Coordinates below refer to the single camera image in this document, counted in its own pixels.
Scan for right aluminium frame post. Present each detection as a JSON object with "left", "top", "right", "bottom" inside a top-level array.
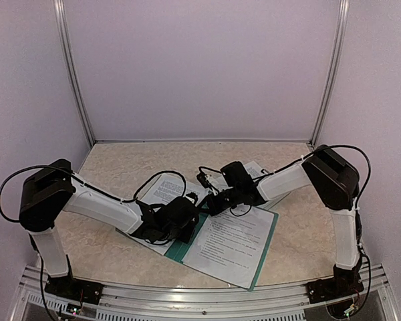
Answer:
[{"left": 309, "top": 0, "right": 350, "bottom": 148}]

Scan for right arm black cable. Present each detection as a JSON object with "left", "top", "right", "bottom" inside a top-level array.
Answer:
[{"left": 198, "top": 144, "right": 372, "bottom": 268}]

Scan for paper sheets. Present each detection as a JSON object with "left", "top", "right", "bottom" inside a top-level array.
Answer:
[{"left": 180, "top": 205, "right": 277, "bottom": 288}]

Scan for printed paper sheet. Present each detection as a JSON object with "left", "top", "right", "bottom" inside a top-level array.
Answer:
[
  {"left": 119, "top": 173, "right": 207, "bottom": 263},
  {"left": 244, "top": 161, "right": 273, "bottom": 182}
]

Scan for left aluminium frame post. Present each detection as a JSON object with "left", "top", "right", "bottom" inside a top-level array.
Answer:
[{"left": 53, "top": 0, "right": 96, "bottom": 148}]

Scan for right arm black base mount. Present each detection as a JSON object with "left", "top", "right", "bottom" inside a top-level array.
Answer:
[{"left": 306, "top": 265, "right": 364, "bottom": 304}]

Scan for light green clipboard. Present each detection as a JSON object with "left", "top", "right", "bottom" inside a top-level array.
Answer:
[{"left": 259, "top": 194, "right": 287, "bottom": 211}]

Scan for dark teal folder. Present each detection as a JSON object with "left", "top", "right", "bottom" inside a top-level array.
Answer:
[{"left": 115, "top": 200, "right": 280, "bottom": 292}]

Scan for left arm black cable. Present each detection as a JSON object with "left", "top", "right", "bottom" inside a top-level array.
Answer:
[{"left": 0, "top": 165, "right": 188, "bottom": 248}]

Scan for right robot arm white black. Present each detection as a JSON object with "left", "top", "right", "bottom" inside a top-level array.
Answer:
[{"left": 199, "top": 144, "right": 362, "bottom": 297}]

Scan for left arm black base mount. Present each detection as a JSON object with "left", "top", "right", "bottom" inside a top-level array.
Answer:
[{"left": 45, "top": 255, "right": 104, "bottom": 305}]

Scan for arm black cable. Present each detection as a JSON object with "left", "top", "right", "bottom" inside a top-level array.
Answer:
[
  {"left": 0, "top": 165, "right": 188, "bottom": 248},
  {"left": 198, "top": 144, "right": 372, "bottom": 268}
]

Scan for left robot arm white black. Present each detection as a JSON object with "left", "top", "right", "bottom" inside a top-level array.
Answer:
[{"left": 19, "top": 158, "right": 199, "bottom": 298}]

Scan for aluminium frame post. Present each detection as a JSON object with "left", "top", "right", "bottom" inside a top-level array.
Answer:
[
  {"left": 309, "top": 0, "right": 350, "bottom": 148},
  {"left": 53, "top": 0, "right": 96, "bottom": 148}
]

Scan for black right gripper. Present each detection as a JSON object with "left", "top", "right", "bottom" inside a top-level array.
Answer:
[{"left": 199, "top": 186, "right": 243, "bottom": 217}]

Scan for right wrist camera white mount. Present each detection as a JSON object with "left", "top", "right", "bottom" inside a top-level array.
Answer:
[{"left": 196, "top": 172, "right": 221, "bottom": 196}]

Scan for front aluminium rail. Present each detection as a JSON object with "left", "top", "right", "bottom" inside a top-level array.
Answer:
[{"left": 9, "top": 263, "right": 398, "bottom": 321}]

